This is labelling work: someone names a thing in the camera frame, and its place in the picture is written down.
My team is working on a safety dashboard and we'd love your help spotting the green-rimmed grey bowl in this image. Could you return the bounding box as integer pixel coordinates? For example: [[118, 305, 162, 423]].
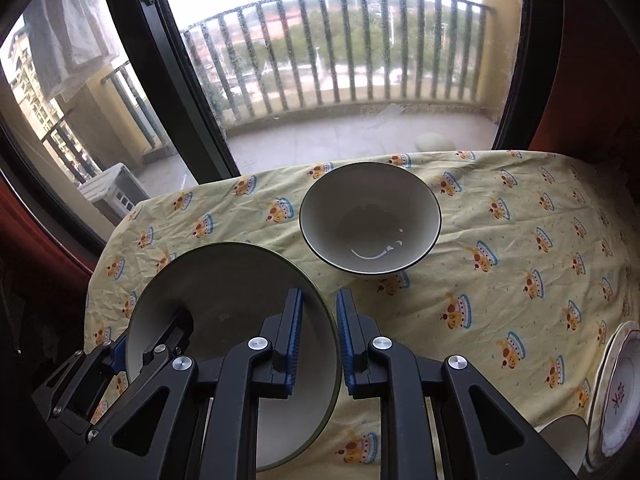
[[126, 242, 341, 471]]

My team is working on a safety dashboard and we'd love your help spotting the small white bowl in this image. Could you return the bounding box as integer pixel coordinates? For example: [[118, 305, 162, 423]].
[[536, 414, 589, 474]]

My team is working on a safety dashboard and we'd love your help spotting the floral white plate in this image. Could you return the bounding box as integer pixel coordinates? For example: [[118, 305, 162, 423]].
[[586, 321, 639, 470]]

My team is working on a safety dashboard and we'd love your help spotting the yellow crown-print tablecloth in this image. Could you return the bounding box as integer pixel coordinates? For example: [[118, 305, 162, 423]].
[[85, 151, 639, 478]]

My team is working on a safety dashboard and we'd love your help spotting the white air conditioner unit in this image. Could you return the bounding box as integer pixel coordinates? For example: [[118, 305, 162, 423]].
[[78, 162, 150, 226]]

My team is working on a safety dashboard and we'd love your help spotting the black-rimmed grey bowl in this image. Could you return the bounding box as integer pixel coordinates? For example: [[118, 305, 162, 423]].
[[299, 162, 442, 276]]

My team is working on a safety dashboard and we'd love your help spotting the round stone on balcony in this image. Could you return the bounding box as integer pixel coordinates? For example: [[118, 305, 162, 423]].
[[416, 133, 457, 152]]

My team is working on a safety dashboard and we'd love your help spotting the red curtain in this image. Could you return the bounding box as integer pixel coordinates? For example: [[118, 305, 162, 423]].
[[529, 0, 639, 166]]

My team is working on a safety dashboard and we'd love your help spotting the hanging white laundry cloth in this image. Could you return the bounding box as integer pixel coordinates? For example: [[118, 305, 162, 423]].
[[23, 0, 124, 101]]

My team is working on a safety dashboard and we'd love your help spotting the balcony railing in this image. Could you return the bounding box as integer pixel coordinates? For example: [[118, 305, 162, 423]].
[[181, 0, 494, 127]]

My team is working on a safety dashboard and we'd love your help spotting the black window frame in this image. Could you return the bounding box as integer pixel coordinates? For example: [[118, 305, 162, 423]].
[[106, 0, 240, 183]]

